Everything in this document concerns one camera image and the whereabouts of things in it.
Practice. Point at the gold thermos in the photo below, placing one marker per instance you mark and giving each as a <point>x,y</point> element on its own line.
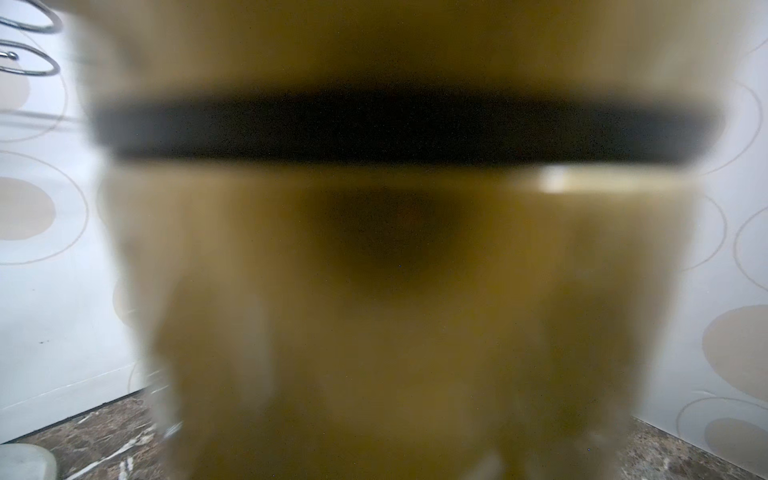
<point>401,239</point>

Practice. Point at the white thermos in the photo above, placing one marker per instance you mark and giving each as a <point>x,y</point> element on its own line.
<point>27,462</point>

